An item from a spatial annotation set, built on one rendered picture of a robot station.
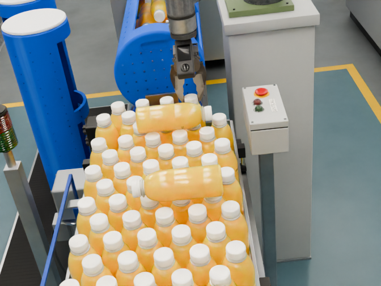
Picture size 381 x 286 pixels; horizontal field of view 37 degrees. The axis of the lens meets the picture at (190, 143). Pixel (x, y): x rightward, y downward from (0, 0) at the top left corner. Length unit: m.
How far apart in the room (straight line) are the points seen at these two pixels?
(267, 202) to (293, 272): 0.88
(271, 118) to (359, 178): 1.65
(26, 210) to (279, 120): 0.69
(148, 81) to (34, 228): 0.57
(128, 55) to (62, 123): 0.96
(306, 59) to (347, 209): 1.06
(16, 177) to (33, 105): 1.18
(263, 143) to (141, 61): 0.49
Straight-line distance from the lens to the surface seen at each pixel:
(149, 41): 1.72
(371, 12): 4.34
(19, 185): 1.48
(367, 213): 2.86
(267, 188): 1.68
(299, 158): 2.24
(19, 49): 2.50
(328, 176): 3.08
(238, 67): 2.00
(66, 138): 2.67
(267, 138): 1.48
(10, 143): 1.40
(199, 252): 1.11
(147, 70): 1.76
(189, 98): 1.60
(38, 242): 1.59
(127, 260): 1.12
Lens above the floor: 1.88
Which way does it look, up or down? 34 degrees down
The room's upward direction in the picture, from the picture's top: 7 degrees counter-clockwise
